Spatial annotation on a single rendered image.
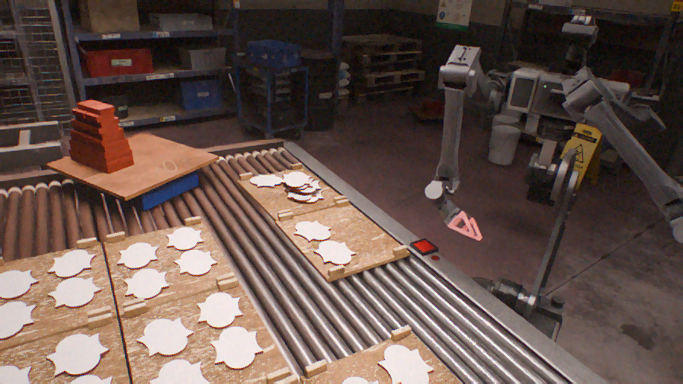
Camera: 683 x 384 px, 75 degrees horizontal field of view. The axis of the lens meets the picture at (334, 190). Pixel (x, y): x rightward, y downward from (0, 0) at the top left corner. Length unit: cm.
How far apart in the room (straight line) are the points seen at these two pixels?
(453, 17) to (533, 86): 546
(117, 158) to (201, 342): 100
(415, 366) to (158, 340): 67
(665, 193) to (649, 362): 183
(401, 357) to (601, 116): 83
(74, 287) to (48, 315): 11
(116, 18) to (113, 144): 361
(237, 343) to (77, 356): 39
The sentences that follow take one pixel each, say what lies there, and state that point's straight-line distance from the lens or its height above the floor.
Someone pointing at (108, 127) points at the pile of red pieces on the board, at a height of 123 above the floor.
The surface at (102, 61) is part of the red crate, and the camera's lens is 549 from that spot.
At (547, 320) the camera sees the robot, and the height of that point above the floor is 24.
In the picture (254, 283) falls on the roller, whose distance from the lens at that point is 151.
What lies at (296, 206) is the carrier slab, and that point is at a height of 94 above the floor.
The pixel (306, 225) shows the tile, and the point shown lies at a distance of 173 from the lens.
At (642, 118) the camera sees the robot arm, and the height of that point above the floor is 148.
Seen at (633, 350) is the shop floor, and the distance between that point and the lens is 319.
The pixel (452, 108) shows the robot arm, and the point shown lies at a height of 147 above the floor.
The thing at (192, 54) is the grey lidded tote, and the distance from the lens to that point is 574.
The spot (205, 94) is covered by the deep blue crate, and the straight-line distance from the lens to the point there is 592.
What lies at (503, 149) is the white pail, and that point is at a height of 18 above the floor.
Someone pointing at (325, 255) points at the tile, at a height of 95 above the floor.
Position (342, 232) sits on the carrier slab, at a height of 94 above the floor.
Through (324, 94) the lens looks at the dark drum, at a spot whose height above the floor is 46.
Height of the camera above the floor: 185
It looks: 27 degrees down
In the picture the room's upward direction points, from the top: 4 degrees clockwise
